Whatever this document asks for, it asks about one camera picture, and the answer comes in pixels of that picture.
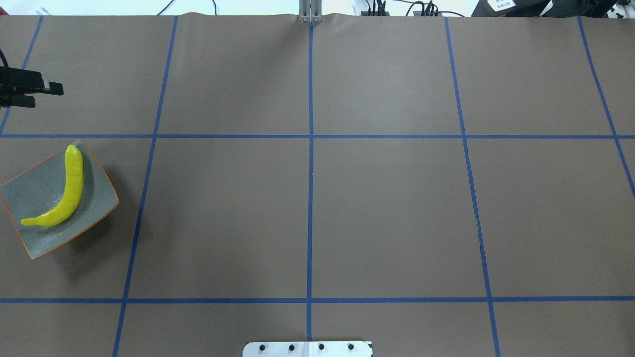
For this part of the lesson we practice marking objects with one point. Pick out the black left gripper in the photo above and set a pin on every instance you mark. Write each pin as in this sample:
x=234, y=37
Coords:
x=22, y=82

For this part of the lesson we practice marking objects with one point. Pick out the grey square plate orange rim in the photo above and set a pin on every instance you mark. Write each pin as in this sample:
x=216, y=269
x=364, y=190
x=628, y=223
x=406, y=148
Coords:
x=39, y=187

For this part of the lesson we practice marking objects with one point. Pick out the aluminium frame post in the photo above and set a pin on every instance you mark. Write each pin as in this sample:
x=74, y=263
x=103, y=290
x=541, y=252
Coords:
x=310, y=11

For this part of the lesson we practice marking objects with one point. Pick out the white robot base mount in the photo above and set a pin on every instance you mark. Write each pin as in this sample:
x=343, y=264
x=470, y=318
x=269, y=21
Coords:
x=309, y=349

